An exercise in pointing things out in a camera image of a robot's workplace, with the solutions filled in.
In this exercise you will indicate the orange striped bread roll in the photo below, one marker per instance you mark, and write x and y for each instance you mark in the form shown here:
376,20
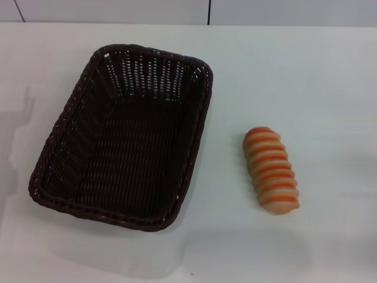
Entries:
271,171

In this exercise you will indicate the dark brown woven basket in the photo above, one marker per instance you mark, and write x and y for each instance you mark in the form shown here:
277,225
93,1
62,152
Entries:
123,153

